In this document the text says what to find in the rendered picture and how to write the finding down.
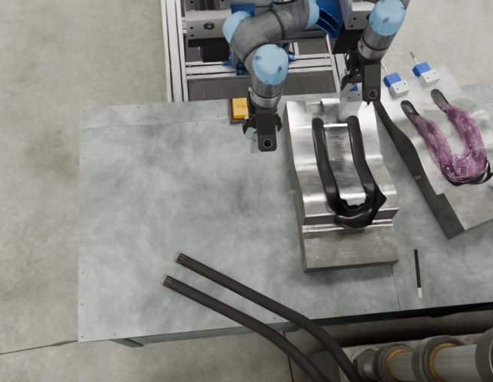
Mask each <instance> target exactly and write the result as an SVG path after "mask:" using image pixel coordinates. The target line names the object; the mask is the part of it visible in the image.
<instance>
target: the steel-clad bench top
mask: <svg viewBox="0 0 493 382"><path fill-rule="evenodd" d="M459 87H460V89H461V91H462V93H463V94H464V95H465V96H466V97H467V98H468V99H469V100H471V101H472V102H474V103H475V104H476V105H478V106H479V107H480V108H481V109H482V110H483V111H484V112H485V113H486V114H487V115H488V117H489V119H490V121H491V123H492V125H493V83H487V84H474V85H462V86H459ZM337 98H340V93H339V92H334V93H321V94H308V95H283V96H282V97H281V99H280V101H279V103H278V104H277V108H278V110H277V111H276V114H278V116H279V117H281V121H282V128H281V129H280V131H279V132H278V133H277V134H276V140H277V149H276V150H275V151H273V152H260V153H251V152H250V140H249V139H247V138H246V137H245V136H244V134H243V128H242V124H231V118H230V110H229V102H228V101H229V99H219V100H206V101H193V102H168V103H155V104H142V105H117V106H104V107H91V108H80V192H79V276H78V343H79V342H87V341H95V340H110V339H118V338H126V337H141V336H149V335H158V334H166V333H180V332H189V331H197V330H211V329H220V328H228V327H242V326H243V325H241V324H238V323H237V322H235V321H232V320H231V319H229V318H227V317H225V316H224V315H221V314H219V313H217V312H215V311H213V310H211V309H210V308H207V307H205V306H204V305H201V304H199V303H198V302H195V301H193V300H192V299H189V298H187V297H186V296H183V295H181V294H180V293H177V292H175V291H173V290H171V289H169V288H167V287H166V286H163V285H162V284H160V280H161V278H162V276H163V275H164V274H167V275H168V276H170V277H173V278H174V279H176V280H179V281H180V282H182V283H185V284H186V285H188V286H190V287H192V288H194V289H196V290H199V291H200V292H202V293H205V294H206V295H208V296H211V297H213V298H215V299H217V300H219V301H221V302H223V303H225V304H227V305H229V306H231V307H233V308H235V309H237V310H239V311H241V312H243V313H245V314H247V315H249V316H251V317H253V318H255V319H257V320H259V321H261V322H262V323H264V324H274V323H282V322H289V321H288V320H286V319H284V318H282V317H280V316H279V315H276V314H275V313H273V312H270V311H269V310H267V309H265V308H263V307H262V306H260V305H257V304H256V303H254V302H251V301H250V300H248V299H246V298H244V297H242V296H240V295H238V294H236V293H234V292H232V291H230V290H229V289H227V288H225V287H223V286H221V285H219V284H217V283H215V282H213V281H211V280H210V279H208V278H206V277H204V276H202V275H200V274H198V273H196V272H194V271H192V270H190V269H189V268H186V267H184V266H183V265H180V264H178V263H177V262H175V261H174V255H175V254H176V253H177V252H181V253H183V254H185V255H187V256H189V257H191V258H193V259H195V260H197V261H199V262H201V263H203V264H204V265H207V266H208V267H210V268H212V269H214V270H216V271H218V272H220V273H222V274H224V275H226V276H228V277H230V278H232V279H234V280H236V281H237V282H239V283H242V284H243V285H245V286H247V287H249V288H251V289H253V290H255V291H257V292H259V293H261V294H263V295H265V296H267V297H269V298H270V299H273V300H275V301H276V302H279V303H281V304H282V305H285V306H287V307H288V308H291V309H293V310H294V311H296V312H298V313H300V314H302V315H304V316H305V317H307V318H308V319H310V320H313V319H321V318H336V317H344V316H352V315H367V314H375V313H383V312H398V311H406V310H414V309H422V308H437V307H445V306H453V305H469V304H476V303H485V302H493V221H491V222H489V223H487V224H484V225H482V226H480V227H477V228H475V229H473V230H471V231H468V232H466V233H463V234H461V235H459V236H456V237H454V238H452V239H450V240H448V239H447V237H446V236H445V234H444V231H443V230H442V229H441V226H440V224H439V223H438V221H437V219H436V217H435V216H434V214H433V212H432V210H431V209H430V207H429V204H428V203H427V201H426V200H425V197H424V196H423V194H422V192H421V190H420V189H419V187H418V185H417V183H416V181H415V180H414V179H413V176H412V174H411V173H410V170H409V169H408V167H407V165H406V163H405V162H404V160H403V158H402V156H401V155H400V153H399V151H398V149H397V147H396V145H395V144H394V142H393V140H392V138H391V136H390V135H389V133H388V131H387V129H386V127H385V125H384V124H383V122H382V120H381V118H380V117H379V115H378V113H377V111H376V110H375V107H374V106H373V105H372V106H373V109H374V113H375V120H376V126H377V131H378V138H379V143H380V147H381V152H382V158H383V161H384V163H385V167H386V168H387V170H388V173H389V174H390V176H391V179H392V181H393V183H394V186H395V189H396V191H397V197H398V202H399V207H400V209H399V211H398V212H397V213H396V215H395V216H394V217H393V227H394V234H395V238H396V242H397V249H398V253H399V257H400V261H398V262H397V263H395V264H393V265H384V266H375V267H366V268H350V269H341V270H332V271H316V272H307V273H304V270H303V260H302V254H301V248H300V238H299V232H298V226H297V216H296V210H295V204H294V195H293V194H289V193H288V190H292V189H293V187H292V182H291V176H290V165H289V160H288V153H287V143H286V137H285V132H284V121H283V113H284V107H285V104H286V102H287V101H299V100H306V102H320V101H321V99H337ZM414 249H417V250H418V258H419V273H420V282H421V290H422V298H421V299H420V298H419V296H418V287H417V279H416V263H415V255H414Z"/></svg>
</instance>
